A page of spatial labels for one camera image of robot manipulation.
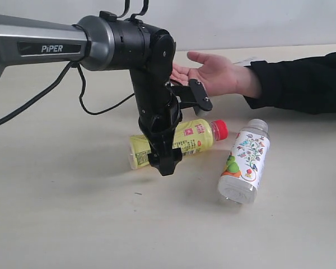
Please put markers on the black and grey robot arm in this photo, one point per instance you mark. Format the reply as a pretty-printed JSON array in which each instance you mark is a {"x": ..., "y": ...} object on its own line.
[{"x": 102, "y": 43}]

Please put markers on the white bottle green label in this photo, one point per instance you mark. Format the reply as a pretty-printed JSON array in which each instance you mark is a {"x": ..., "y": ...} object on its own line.
[{"x": 245, "y": 62}]

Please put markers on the clear bottle floral label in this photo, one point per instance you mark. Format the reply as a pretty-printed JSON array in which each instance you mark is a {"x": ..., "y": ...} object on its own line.
[{"x": 243, "y": 171}]

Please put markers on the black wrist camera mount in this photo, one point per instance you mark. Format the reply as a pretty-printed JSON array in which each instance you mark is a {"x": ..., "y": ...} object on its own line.
[{"x": 193, "y": 95}]

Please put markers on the person's open hand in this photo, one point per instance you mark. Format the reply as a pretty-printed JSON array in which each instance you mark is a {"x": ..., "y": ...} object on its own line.
[{"x": 218, "y": 75}]

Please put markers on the yellow tea bottle red cap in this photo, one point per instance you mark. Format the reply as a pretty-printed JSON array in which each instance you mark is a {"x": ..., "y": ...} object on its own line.
[{"x": 191, "y": 137}]

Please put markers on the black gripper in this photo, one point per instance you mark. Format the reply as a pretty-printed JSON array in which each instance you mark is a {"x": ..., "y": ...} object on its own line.
[{"x": 158, "y": 118}]

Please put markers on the black sleeved forearm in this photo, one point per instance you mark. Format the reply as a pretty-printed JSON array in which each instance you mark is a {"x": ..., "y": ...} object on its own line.
[{"x": 306, "y": 85}]

